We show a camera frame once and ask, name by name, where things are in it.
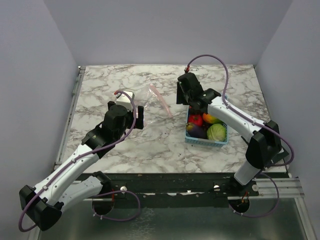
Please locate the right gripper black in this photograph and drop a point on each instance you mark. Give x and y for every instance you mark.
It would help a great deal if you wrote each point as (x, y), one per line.
(180, 98)

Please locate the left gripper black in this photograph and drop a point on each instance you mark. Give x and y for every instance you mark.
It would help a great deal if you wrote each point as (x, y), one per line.
(139, 121)

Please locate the clear zip top bag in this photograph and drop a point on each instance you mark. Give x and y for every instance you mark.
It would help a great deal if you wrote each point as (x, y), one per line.
(156, 109)

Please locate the green orange mango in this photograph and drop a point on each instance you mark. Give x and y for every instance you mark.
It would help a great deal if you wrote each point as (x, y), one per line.
(210, 119)

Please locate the round purple eggplant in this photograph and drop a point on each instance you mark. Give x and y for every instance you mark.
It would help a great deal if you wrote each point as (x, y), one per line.
(195, 131)

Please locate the green cabbage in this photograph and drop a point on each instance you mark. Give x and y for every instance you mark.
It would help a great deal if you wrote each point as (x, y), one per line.
(216, 132)

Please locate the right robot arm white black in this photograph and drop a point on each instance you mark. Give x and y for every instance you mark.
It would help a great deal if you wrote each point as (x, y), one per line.
(213, 103)

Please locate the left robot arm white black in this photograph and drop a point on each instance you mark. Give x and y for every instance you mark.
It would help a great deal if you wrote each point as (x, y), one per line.
(45, 202)

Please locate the red tomato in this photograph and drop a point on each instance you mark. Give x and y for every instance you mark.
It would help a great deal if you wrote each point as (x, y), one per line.
(195, 119)

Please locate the light blue plastic basket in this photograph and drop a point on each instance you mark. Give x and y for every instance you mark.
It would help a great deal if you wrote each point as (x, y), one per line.
(205, 126)

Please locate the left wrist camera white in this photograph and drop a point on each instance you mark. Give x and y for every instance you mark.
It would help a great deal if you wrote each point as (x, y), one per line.
(124, 101)

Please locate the black mounting rail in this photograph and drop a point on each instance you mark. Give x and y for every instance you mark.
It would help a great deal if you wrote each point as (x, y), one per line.
(172, 190)

